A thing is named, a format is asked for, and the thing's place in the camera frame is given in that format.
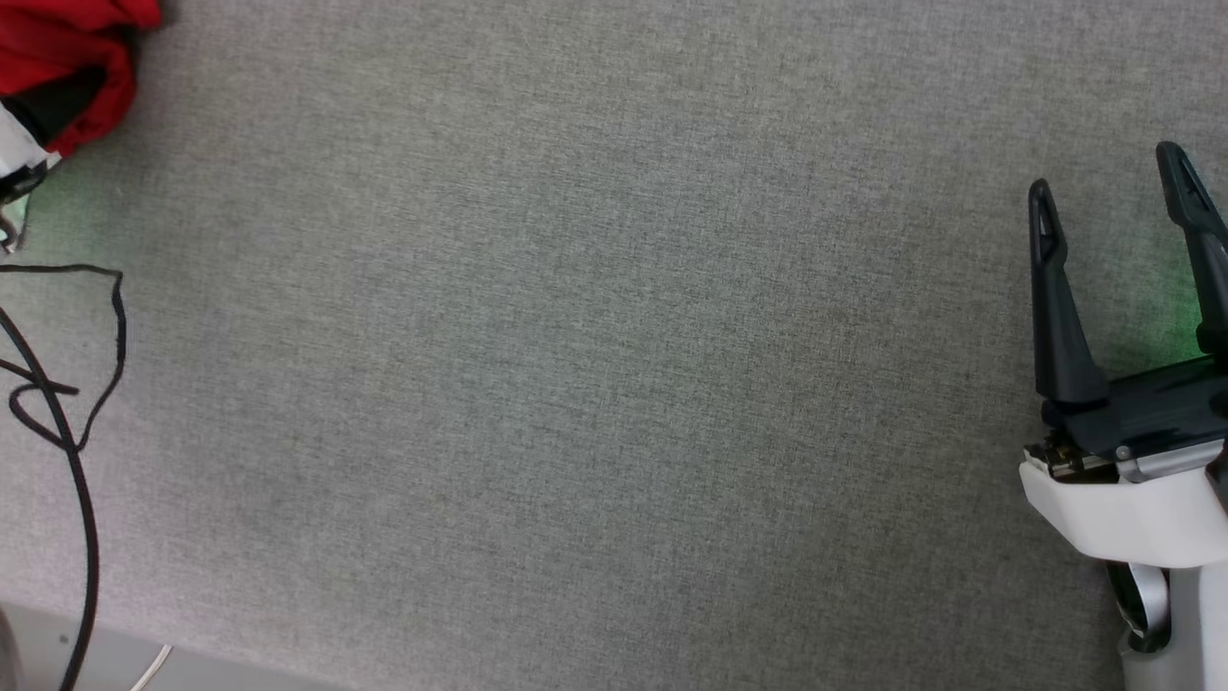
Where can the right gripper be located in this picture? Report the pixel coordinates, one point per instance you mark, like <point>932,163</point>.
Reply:
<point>1142,499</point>

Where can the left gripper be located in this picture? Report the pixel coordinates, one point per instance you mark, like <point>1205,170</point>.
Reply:
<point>13,163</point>

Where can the red Bulls 23 jersey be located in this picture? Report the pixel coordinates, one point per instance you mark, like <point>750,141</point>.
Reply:
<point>58,38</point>

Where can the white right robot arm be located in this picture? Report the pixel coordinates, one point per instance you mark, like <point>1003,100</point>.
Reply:
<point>1199,624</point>

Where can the grey fabric sofa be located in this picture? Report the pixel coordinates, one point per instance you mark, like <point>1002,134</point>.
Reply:
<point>576,336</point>

